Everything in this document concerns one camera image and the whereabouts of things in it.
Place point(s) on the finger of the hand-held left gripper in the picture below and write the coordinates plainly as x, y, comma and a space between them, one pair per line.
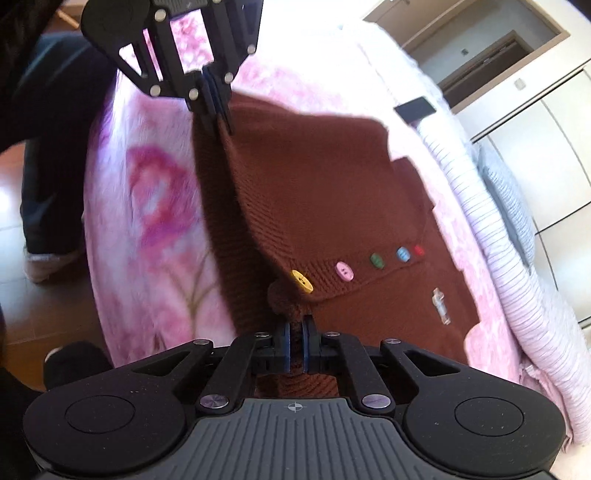
240, 37
178, 85

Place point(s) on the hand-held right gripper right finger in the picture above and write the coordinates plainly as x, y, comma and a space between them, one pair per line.
306, 344

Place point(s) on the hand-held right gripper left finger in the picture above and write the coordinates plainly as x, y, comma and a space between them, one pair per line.
286, 344

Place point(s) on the brown towel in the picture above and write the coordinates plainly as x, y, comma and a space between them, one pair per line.
314, 194

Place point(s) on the person's leg in dark jeans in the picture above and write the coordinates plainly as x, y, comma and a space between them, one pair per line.
55, 138

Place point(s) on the pink floral blanket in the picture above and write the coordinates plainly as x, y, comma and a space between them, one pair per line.
138, 277

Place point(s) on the black phone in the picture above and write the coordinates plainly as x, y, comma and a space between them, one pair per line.
415, 110

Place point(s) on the striped lilac quilt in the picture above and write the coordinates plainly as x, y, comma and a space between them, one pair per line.
508, 300

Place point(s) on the person's dark foot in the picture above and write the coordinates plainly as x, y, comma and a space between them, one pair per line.
76, 367

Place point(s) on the person's pale slipper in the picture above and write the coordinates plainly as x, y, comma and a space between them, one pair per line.
51, 266

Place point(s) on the grey pillow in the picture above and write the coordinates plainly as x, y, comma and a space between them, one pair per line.
508, 207

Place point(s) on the brown door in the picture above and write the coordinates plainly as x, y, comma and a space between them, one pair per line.
485, 64

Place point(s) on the white wardrobe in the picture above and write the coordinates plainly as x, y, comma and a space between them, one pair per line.
558, 152

